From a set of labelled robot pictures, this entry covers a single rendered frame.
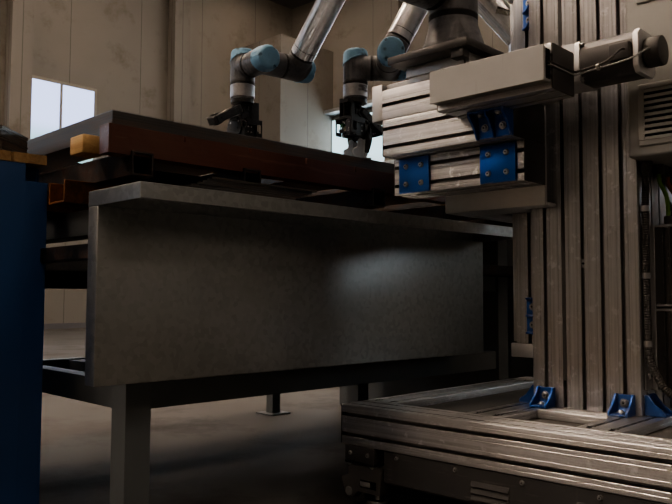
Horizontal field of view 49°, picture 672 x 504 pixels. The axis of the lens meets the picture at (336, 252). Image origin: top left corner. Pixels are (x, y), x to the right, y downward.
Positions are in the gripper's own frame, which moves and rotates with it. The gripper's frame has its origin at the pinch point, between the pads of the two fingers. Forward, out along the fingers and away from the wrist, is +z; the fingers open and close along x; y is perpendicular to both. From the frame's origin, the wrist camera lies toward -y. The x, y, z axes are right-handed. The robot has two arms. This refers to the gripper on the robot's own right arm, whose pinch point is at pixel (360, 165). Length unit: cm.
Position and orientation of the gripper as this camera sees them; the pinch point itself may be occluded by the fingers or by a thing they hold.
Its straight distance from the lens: 228.3
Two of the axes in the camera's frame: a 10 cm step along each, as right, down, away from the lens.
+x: 7.0, -0.4, -7.1
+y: -7.1, -0.4, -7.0
